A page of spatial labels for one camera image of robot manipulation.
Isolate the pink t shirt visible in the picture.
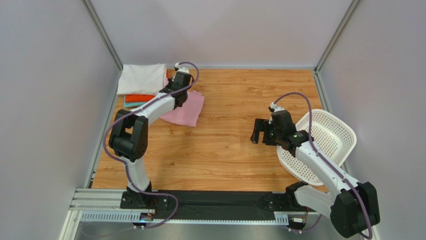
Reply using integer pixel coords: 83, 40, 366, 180
160, 90, 205, 128

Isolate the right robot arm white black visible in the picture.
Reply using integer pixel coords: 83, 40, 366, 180
250, 107, 381, 238

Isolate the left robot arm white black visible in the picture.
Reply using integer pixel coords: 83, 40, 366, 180
108, 68, 194, 209

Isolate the folded white t shirt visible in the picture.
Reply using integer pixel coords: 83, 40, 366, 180
116, 63, 167, 96

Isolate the white perforated plastic basket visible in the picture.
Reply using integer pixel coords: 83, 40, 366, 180
277, 109, 357, 186

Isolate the folded orange t shirt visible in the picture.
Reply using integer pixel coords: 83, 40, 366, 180
126, 69, 169, 102

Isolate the folded teal t shirt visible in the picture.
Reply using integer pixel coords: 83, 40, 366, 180
123, 95, 146, 108

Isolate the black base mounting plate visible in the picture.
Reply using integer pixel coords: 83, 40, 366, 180
120, 189, 312, 221

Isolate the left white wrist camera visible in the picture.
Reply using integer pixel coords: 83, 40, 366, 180
174, 62, 190, 74

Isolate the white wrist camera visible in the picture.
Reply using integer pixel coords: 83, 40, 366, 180
174, 62, 190, 74
268, 102, 285, 113

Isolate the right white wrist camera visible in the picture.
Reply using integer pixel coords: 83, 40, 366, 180
268, 102, 285, 113

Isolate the left aluminium corner post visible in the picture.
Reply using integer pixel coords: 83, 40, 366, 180
81, 0, 123, 72

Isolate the aluminium corner post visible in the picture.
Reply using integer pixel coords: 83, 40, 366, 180
314, 0, 362, 75
81, 0, 123, 72

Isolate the right aluminium corner post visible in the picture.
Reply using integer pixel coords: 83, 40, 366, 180
314, 0, 362, 75

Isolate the aluminium frame rail front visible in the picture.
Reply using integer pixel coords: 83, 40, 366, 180
58, 187, 380, 240

